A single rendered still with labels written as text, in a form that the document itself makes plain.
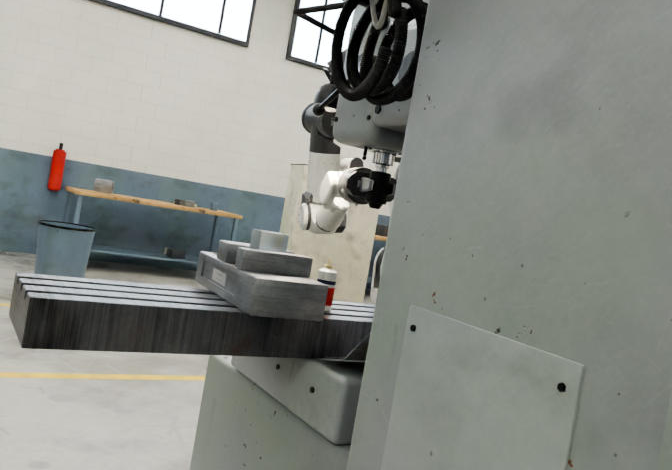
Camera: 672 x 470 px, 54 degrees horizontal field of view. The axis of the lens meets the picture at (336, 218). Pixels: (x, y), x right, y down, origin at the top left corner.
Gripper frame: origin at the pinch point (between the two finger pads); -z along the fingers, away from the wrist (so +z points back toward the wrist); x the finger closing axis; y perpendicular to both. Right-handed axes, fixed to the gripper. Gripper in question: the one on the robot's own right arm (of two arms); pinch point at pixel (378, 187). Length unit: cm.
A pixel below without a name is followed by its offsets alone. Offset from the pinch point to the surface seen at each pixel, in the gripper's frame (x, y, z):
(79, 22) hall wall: -158, -159, 735
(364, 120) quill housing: -8.2, -12.6, -7.7
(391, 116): -6.9, -12.7, -20.0
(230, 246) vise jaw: -30.6, 17.4, -5.3
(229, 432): -21, 63, 15
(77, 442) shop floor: -59, 124, 156
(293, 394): -14.3, 44.0, -12.4
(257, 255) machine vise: -26.3, 17.7, -13.2
